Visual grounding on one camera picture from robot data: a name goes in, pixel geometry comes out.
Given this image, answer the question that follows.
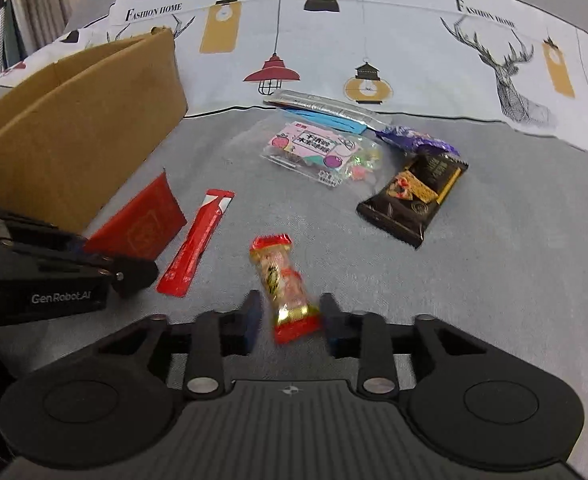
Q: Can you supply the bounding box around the red square snack packet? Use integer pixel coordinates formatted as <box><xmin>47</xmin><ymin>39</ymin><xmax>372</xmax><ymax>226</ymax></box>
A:
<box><xmin>84</xmin><ymin>171</ymin><xmax>188</xmax><ymax>262</ymax></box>

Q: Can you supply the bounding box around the grey printed bedsheet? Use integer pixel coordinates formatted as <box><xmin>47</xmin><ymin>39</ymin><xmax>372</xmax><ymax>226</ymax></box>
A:
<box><xmin>0</xmin><ymin>0</ymin><xmax>588</xmax><ymax>480</ymax></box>

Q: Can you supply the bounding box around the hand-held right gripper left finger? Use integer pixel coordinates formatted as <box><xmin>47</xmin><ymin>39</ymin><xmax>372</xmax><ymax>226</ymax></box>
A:
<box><xmin>101</xmin><ymin>290</ymin><xmax>263</xmax><ymax>397</ymax></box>

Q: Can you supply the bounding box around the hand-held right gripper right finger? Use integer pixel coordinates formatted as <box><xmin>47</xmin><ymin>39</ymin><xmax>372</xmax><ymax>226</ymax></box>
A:
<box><xmin>319</xmin><ymin>292</ymin><xmax>495</xmax><ymax>395</ymax></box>

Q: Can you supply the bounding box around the silver blue snack packet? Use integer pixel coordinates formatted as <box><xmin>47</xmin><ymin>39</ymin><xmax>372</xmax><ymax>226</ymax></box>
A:
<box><xmin>264</xmin><ymin>89</ymin><xmax>392</xmax><ymax>136</ymax></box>

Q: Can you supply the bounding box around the black snack packet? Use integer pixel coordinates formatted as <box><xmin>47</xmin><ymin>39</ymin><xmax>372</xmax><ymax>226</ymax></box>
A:
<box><xmin>356</xmin><ymin>152</ymin><xmax>470</xmax><ymax>250</ymax></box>

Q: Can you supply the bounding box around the red gold candy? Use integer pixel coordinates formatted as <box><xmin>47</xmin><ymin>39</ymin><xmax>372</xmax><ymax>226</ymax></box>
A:
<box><xmin>250</xmin><ymin>232</ymin><xmax>323</xmax><ymax>345</ymax></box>

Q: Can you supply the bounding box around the brown cardboard box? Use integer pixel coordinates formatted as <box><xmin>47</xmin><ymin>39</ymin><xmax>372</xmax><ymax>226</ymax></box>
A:
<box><xmin>0</xmin><ymin>27</ymin><xmax>190</xmax><ymax>235</ymax></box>

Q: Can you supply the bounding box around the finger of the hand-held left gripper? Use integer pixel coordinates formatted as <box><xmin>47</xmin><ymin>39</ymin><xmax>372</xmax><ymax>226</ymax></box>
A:
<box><xmin>0</xmin><ymin>237</ymin><xmax>160</xmax><ymax>299</ymax></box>
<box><xmin>0</xmin><ymin>202</ymin><xmax>88</xmax><ymax>257</ymax></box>

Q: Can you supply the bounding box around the purple snack packet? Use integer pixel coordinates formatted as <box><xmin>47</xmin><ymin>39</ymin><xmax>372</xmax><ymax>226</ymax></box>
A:
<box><xmin>374</xmin><ymin>125</ymin><xmax>461</xmax><ymax>157</ymax></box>

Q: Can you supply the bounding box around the clear bag with pink label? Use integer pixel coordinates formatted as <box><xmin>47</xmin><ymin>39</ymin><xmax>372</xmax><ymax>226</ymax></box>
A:
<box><xmin>260</xmin><ymin>121</ymin><xmax>381</xmax><ymax>190</ymax></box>

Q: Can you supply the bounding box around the red stick snack packet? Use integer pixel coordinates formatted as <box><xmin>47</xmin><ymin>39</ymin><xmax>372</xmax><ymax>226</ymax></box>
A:
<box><xmin>156</xmin><ymin>188</ymin><xmax>236</xmax><ymax>298</ymax></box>

